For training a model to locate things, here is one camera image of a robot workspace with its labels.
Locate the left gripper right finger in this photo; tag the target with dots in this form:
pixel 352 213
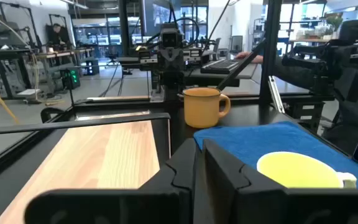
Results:
pixel 228 199

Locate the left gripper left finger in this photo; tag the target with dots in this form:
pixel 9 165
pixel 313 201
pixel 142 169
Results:
pixel 154 205

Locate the orange speckled mug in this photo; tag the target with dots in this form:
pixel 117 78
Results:
pixel 200 109

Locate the pale yellow-green mug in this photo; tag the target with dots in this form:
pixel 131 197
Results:
pixel 297 171

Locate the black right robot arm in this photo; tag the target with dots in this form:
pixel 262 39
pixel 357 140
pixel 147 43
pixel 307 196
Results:
pixel 170 88

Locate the light wooden shelf board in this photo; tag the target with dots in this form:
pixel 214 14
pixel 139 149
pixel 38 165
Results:
pixel 104 155

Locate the black labelled controller box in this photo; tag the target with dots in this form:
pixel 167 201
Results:
pixel 148 57
pixel 193 56

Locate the large dark monitor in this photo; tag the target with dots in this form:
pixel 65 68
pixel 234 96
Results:
pixel 157 14

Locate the black keyboard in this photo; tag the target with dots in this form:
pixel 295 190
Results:
pixel 222 65

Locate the black keyboard desk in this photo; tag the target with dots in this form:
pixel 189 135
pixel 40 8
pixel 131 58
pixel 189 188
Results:
pixel 228 77

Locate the grey office chair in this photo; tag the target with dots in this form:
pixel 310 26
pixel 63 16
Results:
pixel 236 43

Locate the blue microfibre cloth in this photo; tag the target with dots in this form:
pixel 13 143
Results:
pixel 259 137

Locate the computer tower green lights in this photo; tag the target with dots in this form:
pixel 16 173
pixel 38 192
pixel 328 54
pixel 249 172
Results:
pixel 71 78

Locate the person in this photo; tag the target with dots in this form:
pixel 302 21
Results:
pixel 353 109
pixel 57 34

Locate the black workshop desk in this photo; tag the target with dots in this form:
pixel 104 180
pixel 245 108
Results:
pixel 5 54

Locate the green potted plant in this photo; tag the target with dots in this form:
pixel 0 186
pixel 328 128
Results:
pixel 334 22

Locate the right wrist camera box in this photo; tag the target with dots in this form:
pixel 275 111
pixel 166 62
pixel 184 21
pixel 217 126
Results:
pixel 170 39

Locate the silver metal bracket strip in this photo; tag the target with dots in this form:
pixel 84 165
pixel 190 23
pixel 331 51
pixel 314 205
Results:
pixel 277 95

